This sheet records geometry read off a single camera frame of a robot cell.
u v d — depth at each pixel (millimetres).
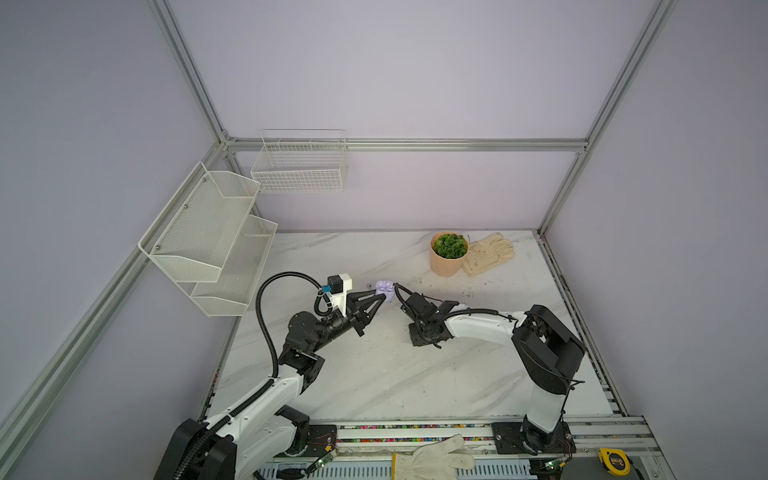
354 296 672
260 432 567
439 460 705
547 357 476
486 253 1145
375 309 688
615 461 690
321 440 732
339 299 632
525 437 652
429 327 673
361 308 648
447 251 1010
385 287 706
